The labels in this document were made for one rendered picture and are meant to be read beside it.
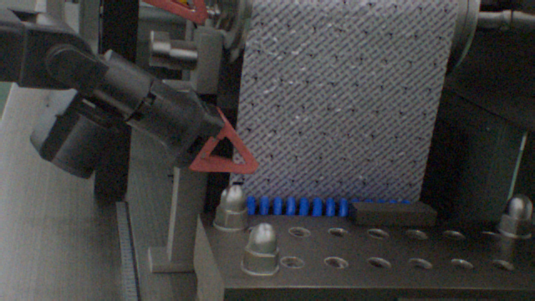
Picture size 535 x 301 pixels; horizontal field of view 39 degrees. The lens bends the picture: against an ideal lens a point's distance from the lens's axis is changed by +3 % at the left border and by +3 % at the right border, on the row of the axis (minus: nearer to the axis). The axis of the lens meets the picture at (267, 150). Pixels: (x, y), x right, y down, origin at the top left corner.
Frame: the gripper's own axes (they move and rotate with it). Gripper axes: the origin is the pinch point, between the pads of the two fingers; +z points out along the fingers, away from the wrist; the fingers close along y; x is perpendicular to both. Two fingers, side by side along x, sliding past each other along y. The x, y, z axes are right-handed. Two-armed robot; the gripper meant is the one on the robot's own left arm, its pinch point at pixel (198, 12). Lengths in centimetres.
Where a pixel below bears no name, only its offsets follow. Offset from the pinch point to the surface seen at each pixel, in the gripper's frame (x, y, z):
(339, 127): 3.1, 8.4, 18.4
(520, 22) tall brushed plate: 26.2, 5.6, 25.7
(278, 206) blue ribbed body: -7.7, 12.0, 18.4
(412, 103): 11.1, 8.4, 22.4
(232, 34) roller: 1.3, 4.3, 2.9
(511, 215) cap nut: 10.5, 17.1, 36.5
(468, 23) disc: 21.2, 7.8, 19.8
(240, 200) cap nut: -9.3, 16.2, 12.1
